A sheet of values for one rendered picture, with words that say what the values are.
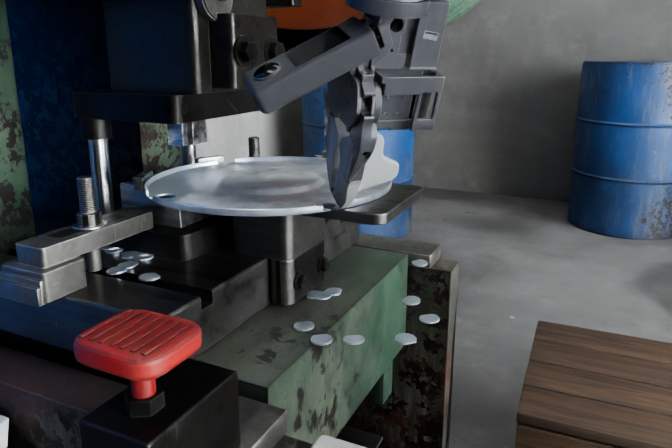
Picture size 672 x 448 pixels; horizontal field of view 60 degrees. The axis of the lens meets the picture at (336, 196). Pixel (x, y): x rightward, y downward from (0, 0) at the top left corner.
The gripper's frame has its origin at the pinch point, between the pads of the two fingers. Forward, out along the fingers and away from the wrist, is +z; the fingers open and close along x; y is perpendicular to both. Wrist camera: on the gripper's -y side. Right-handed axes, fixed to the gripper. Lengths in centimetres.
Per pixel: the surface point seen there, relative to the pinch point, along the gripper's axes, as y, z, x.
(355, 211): 1.7, 1.1, -1.4
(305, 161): 5.5, 9.5, 23.7
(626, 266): 191, 116, 94
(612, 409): 54, 45, -4
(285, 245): -3.1, 9.2, 4.7
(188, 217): -12.5, 9.9, 13.2
